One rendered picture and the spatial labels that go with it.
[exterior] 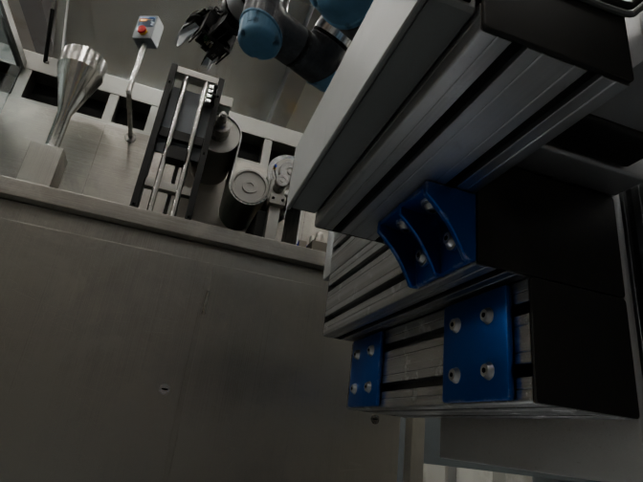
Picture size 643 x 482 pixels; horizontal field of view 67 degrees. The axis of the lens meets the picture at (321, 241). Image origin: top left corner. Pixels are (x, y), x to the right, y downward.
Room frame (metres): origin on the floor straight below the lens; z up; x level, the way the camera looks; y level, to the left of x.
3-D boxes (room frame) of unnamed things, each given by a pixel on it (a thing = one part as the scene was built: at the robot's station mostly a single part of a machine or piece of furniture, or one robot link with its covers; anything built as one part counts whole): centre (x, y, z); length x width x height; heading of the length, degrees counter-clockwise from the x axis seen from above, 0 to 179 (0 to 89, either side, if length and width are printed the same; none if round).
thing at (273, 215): (1.36, 0.16, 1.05); 0.06 x 0.05 x 0.31; 17
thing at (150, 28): (1.28, 0.67, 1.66); 0.07 x 0.07 x 0.10; 81
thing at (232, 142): (1.46, 0.41, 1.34); 0.25 x 0.14 x 0.14; 17
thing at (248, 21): (0.65, 0.14, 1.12); 0.11 x 0.08 x 0.11; 131
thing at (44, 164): (1.31, 0.86, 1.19); 0.14 x 0.14 x 0.57
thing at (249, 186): (1.49, 0.28, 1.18); 0.26 x 0.12 x 0.12; 17
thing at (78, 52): (1.31, 0.86, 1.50); 0.14 x 0.14 x 0.06
